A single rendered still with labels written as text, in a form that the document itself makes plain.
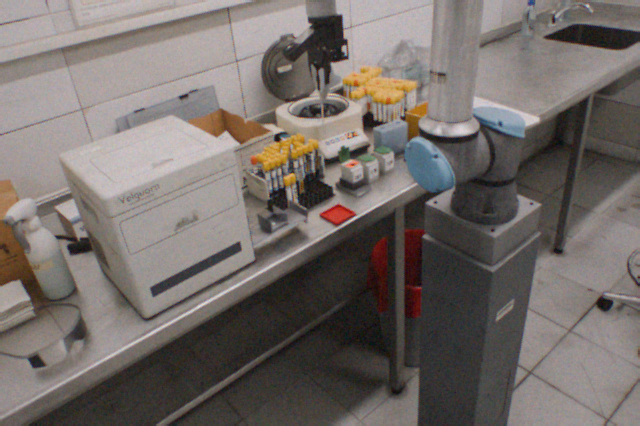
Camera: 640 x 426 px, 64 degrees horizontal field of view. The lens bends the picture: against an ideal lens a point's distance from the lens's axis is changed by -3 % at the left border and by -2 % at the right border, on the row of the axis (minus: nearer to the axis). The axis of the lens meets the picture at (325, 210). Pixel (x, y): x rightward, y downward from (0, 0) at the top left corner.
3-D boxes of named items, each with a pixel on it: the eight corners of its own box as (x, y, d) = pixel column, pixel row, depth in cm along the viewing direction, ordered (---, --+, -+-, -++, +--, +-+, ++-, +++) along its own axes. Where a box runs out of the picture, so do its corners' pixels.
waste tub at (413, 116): (439, 152, 162) (440, 121, 157) (404, 141, 171) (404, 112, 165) (462, 137, 170) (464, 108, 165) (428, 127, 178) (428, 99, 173)
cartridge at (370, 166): (369, 183, 149) (368, 162, 146) (357, 178, 152) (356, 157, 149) (379, 178, 151) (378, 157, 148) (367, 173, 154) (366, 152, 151)
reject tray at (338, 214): (336, 226, 132) (336, 223, 132) (319, 216, 137) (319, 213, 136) (356, 215, 136) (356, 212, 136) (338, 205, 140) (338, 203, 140)
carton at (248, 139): (210, 209, 144) (198, 160, 136) (163, 176, 164) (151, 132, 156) (281, 176, 157) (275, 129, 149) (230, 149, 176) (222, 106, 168)
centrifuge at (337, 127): (316, 169, 159) (312, 131, 153) (272, 138, 181) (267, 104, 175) (380, 146, 169) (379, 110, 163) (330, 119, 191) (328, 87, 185)
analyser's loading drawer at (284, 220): (239, 259, 120) (235, 241, 118) (224, 247, 125) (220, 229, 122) (308, 222, 131) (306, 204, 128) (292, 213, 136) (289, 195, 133)
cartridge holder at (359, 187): (357, 197, 143) (356, 186, 141) (335, 187, 149) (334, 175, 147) (371, 190, 146) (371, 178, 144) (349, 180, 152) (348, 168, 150)
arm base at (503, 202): (532, 211, 118) (540, 173, 113) (483, 232, 112) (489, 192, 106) (484, 183, 129) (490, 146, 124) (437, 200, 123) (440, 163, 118)
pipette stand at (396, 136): (385, 164, 158) (384, 133, 153) (371, 156, 164) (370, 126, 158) (410, 154, 163) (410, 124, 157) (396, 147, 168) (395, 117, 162)
